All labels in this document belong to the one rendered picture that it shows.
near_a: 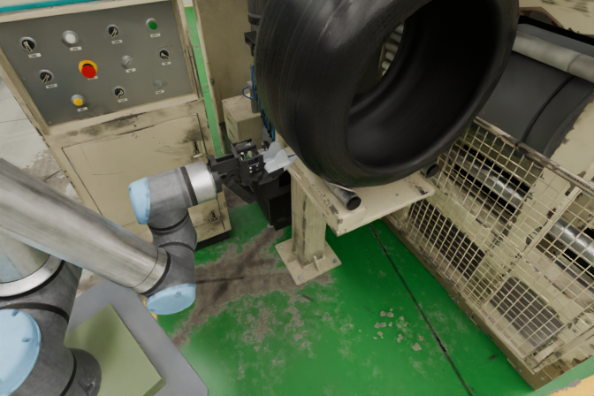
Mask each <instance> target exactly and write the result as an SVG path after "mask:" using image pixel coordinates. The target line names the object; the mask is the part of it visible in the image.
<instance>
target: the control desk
mask: <svg viewBox="0 0 594 396"><path fill-rule="evenodd" d="M0 76H1V78H2V79H3V81H4V83H5V84H6V86H7V87H8V88H9V89H10V91H11V93H12V95H13V96H14V98H15V99H16V101H17V102H18V104H19V106H20V108H21V109H22V110H23V111H24V113H25V114H26V116H27V118H28V119H29V121H30V123H31V124H32V126H33V127H34V129H35V131H36V132H37V133H38V134H39V136H41V138H42V141H43V142H44V144H45V145H46V147H47V148H48V150H49V152H50V153H51V155H52V156H53V157H54V159H55V160H56V162H57V164H58V165H59V167H60V168H61V170H62V172H63V173H64V175H65V176H66V177H67V179H68V180H69V182H70V183H71V185H72V187H73V189H74V190H75V192H76V193H77V195H78V196H79V198H80V199H81V201H82V202H83V204H84V205H85V206H86V207H88V208H90V209H91V210H93V211H95V212H97V213H98V214H100V215H102V216H104V217H106V218H108V219H109V220H110V221H112V222H114V223H116V224H117V225H120V226H122V227H123V228H125V229H127V231H129V232H132V233H133V234H135V235H137V236H139V237H140V238H142V239H144V240H145V241H147V242H149V243H151V244H152V241H153V237H152V233H151V231H150V230H149V227H148V225H147V224H145V225H140V224H139V223H138V221H137V219H136V216H135V214H134V211H133V205H132V203H131V199H130V194H129V190H128V187H129V185H130V184H131V183H132V182H134V181H137V180H139V179H142V178H144V177H146V178H147V177H150V176H153V175H157V174H159V173H162V172H165V171H170V170H173V169H176V168H179V167H182V166H186V165H189V164H193V163H197V162H200V161H204V162H205V163H206V164H207V163H208V159H207V156H210V155H213V156H214V157H215V158H216V153H215V150H214V145H213V140H212V137H211V132H210V128H209V121H208V117H207V112H206V108H205V104H204V100H203V94H202V87H201V82H200V79H199V74H198V70H197V66H196V62H195V58H194V50H193V46H192V42H191V37H190V33H189V29H188V24H187V17H186V13H185V9H184V5H183V0H97V1H90V2H83V3H76V4H62V5H55V6H48V7H41V8H33V9H26V10H19V11H6V12H0ZM188 212H189V215H190V217H191V220H192V223H193V226H194V229H195V230H196V233H197V245H196V248H195V250H194V251H195V252H196V251H198V250H201V249H203V248H206V247H209V246H211V245H214V244H216V243H218V242H220V241H223V240H227V239H230V238H231V236H230V233H229V230H231V229H232V228H231V224H230V219H229V215H228V211H227V207H226V202H225V195H224V190H223V192H220V193H218V194H217V198H216V199H213V200H211V201H208V202H204V203H201V204H198V205H196V206H193V207H191V208H188Z"/></svg>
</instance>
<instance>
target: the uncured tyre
mask: <svg viewBox="0 0 594 396"><path fill-rule="evenodd" d="M403 21H404V28H403V33H402V36H401V40H400V45H399V47H398V50H397V52H396V54H395V56H394V59H393V61H392V62H391V64H390V66H389V68H388V69H387V71H386V72H385V74H384V75H383V77H382V78H381V79H380V81H379V82H378V83H377V84H376V85H375V86H374V87H373V88H372V89H371V90H370V91H369V92H368V93H367V94H366V95H364V96H363V97H362V98H360V99H359V100H357V101H356V102H354V103H352V101H353V99H354V94H355V91H356V89H357V88H358V85H359V83H360V81H361V79H362V76H363V74H364V73H365V71H366V69H367V67H368V66H369V63H370V62H371V60H372V59H373V57H374V56H375V55H376V54H377V52H378V50H379V49H380V48H381V46H382V45H383V44H384V42H385V41H386V40H387V39H388V37H389V36H390V35H391V34H392V33H393V32H394V30H395V29H396V28H397V27H398V26H399V25H400V24H401V23H402V22H403ZM518 21H519V0H268V1H267V3H266V5H265V7H264V9H263V14H262V17H261V19H260V23H259V26H258V29H257V34H256V38H255V51H254V73H255V84H256V89H257V93H258V96H259V99H260V103H261V105H262V107H263V111H264V113H265V115H266V117H267V119H268V120H269V121H270V123H271V124H272V126H273V127H274V128H275V129H276V131H277V132H278V133H279V134H280V136H281V137H282V138H283V139H284V140H285V142H286V143H287V144H288V146H289V147H290V148H291V149H292V150H293V152H294V153H295V154H296V156H297V157H299V158H300V160H301V161H302V162H303V163H304V165H305V166H306V167H307V168H308V169H309V170H311V171H312V172H313V173H315V175H317V176H319V177H320V178H322V179H324V180H326V181H328V182H330V183H332V184H335V185H338V186H341V187H376V186H382V185H386V184H390V183H392V182H395V181H397V180H400V179H404V178H405V177H407V176H409V175H411V174H413V173H414V172H416V171H419V170H420V169H422V168H423V167H424V166H425V165H427V164H429V163H430V162H431V161H433V160H434V159H435V158H437V157H438V156H439V155H441V154H442V153H443V152H444V151H445V150H446V149H448V148H449V147H450V146H451V145H452V144H453V143H454V142H455V141H456V140H457V139H458V138H459V137H460V136H461V134H462V133H463V132H464V131H465V130H466V129H467V128H468V126H469V125H470V124H471V123H472V121H473V120H474V119H475V118H476V116H477V115H478V113H479V112H480V111H481V109H482V108H483V107H484V105H485V104H486V102H487V101H488V99H489V98H490V96H491V94H492V92H493V90H494V89H495V87H496V86H497V84H498V82H499V79H500V77H501V75H502V73H503V72H504V70H505V68H506V64H507V61H508V59H509V57H510V54H511V51H512V48H513V46H514V40H515V36H516V32H517V27H518Z"/></svg>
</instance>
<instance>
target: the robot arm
mask: <svg viewBox="0 0 594 396"><path fill-rule="evenodd" d="M245 141H246V142H247V143H245V144H242V145H239V146H237V144H240V143H242V142H245ZM230 146H231V152H232V153H231V154H229V155H226V156H221V157H218V158H215V157H214V156H213V155H210V156H207V159H208V163H207V164H206V163H205V162H204V161H200V162H197V163H193V164H189V165H186V166H182V167H179V168H176V169H173V170H170V171H165V172H162V173H159V174H157V175H153V176H150V177H147V178H146V177H144V178H142V179H139V180H137V181H134V182H132V183H131V184H130V185H129V187H128V190H129V194H130V199H131V203H132V205H133V211H134V214H135V216H136V219H137V221H138V223H139V224H140V225H145V224H147V225H148V228H149V230H150V231H151V233H152V237H153V241H152V244H151V243H149V242H147V241H145V240H144V239H142V238H140V237H139V236H137V235H135V234H133V233H132V232H129V231H127V229H125V228H123V227H122V226H120V225H117V224H116V223H114V222H112V221H110V220H109V219H108V218H106V217H104V216H102V215H100V214H98V213H97V212H95V211H93V210H91V209H90V208H88V207H86V206H85V205H83V204H81V203H79V202H77V201H75V200H74V199H73V198H71V197H69V196H67V195H66V194H63V193H61V192H60V191H58V190H56V189H55V188H54V187H51V186H49V185H48V184H46V183H44V182H43V181H41V180H39V179H38V178H36V177H34V176H32V175H31V174H29V173H27V172H25V171H23V170H21V169H20V168H19V167H17V166H15V165H13V164H11V163H9V162H7V161H6V160H4V159H3V158H1V157H0V396H97V394H98V392H99V389H100V386H101V381H102V371H101V367H100V364H99V362H98V360H97V359H96V358H95V357H94V356H93V355H92V354H91V353H89V352H87V351H85V350H82V349H78V348H67V347H66V346H65V345H64V340H65V334H66V331H67V327H68V324H69V320H70V316H71V313H72V307H73V303H74V300H75V296H76V293H77V289H78V286H79V282H80V278H81V275H82V270H83V269H85V270H89V271H91V272H93V273H95V274H97V275H99V276H102V277H104V278H107V279H109V280H111V281H114V282H116V283H118V284H121V285H122V286H126V287H128V288H130V289H132V290H133V291H134V292H135V293H138V294H140V295H143V296H145V297H147V300H146V306H147V309H148V310H149V311H150V312H151V313H154V314H158V315H168V314H173V313H177V312H180V311H181V310H183V309H184V308H188V307H189V306H190V305H191V304H192V303H193V302H194V298H195V289H196V284H195V270H194V250H195V248H196V245H197V233H196V230H195V229H194V226H193V223H192V220H191V217H190V215H189V212H188V208H191V207H193V206H196V205H198V204H201V203H204V202H208V201H211V200H213V199H216V198H217V194H218V193H220V192H223V188H222V184H224V183H225V186H226V187H228V188H229V189H230V190H232V191H233V192H234V193H235V194H236V195H238V196H239V197H240V198H241V199H242V200H243V201H244V202H246V203H248V204H249V205H250V204H251V203H253V202H254V201H255V200H257V198H256V196H255V191H254V189H253V188H252V187H251V186H253V185H259V186H260V185H261V184H264V183H268V182H271V181H272V180H274V179H276V178H277V177H279V176H280V175H281V174H282V173H284V171H285V170H286V169H288V168H289V166H290V165H291V164H292V163H293V162H294V160H295V159H296V157H297V156H296V154H295V153H288V152H286V151H285V150H283V149H281V147H280V145H279V143H278V142H277V141H274V142H272V143H271V144H270V147H269V149H268V150H267V151H265V152H263V153H261V154H259V152H258V151H257V149H256V144H255V142H254V141H252V139H251V138H250V139H246V140H244V141H238V142H235V143H232V144H230ZM263 167H264V169H265V170H266V171H264V170H263Z"/></svg>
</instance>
